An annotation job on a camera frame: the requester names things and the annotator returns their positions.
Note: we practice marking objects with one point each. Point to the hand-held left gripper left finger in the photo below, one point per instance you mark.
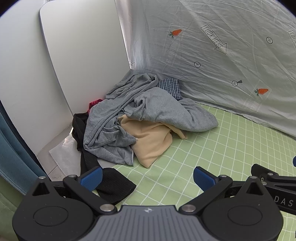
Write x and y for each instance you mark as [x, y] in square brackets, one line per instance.
[92, 178]

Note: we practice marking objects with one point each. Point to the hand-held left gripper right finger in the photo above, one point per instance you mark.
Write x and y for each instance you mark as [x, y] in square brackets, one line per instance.
[204, 179]

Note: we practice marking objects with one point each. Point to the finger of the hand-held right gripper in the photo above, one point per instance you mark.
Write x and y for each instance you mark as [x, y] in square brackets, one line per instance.
[294, 161]
[272, 177]

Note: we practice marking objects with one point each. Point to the black garment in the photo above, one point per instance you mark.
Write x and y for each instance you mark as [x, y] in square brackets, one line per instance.
[115, 185]

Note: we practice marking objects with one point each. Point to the white plastic sheet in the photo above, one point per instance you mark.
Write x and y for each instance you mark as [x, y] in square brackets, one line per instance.
[64, 153]

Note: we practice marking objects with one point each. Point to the green checked bed sheet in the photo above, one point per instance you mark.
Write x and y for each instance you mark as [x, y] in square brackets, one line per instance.
[219, 143]

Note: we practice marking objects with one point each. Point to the thin grey garment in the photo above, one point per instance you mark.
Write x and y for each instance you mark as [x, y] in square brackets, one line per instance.
[104, 129]

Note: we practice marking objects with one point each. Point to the beige garment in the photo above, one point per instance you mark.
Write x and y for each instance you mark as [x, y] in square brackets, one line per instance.
[150, 143]

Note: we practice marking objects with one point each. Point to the red garment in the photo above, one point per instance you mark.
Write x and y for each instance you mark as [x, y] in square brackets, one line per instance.
[93, 104]

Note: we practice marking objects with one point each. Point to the teal curtain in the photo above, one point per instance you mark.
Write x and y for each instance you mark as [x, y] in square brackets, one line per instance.
[13, 150]

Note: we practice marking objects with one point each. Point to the blue checked shirt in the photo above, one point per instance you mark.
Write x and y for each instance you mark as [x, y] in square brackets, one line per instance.
[170, 85]

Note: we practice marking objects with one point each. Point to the carrot printed grey sheet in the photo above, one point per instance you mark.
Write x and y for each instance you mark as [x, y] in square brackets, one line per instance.
[208, 69]

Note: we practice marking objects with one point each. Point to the white leaning board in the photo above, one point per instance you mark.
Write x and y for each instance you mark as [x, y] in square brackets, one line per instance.
[81, 46]

